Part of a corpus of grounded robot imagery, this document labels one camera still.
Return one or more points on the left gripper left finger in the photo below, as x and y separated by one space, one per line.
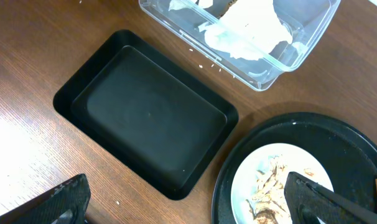
65 203

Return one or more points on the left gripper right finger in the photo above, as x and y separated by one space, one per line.
309 202

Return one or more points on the white napkin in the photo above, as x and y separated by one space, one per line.
247 29

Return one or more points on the clear plastic waste bin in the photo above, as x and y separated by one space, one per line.
306 20

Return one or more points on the food scraps pile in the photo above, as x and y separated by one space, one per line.
268 204

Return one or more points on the grey plate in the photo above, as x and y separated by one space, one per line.
244 181

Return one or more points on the round black serving tray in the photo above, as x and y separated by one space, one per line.
348 156

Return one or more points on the black rectangular tray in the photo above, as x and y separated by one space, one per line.
149 113

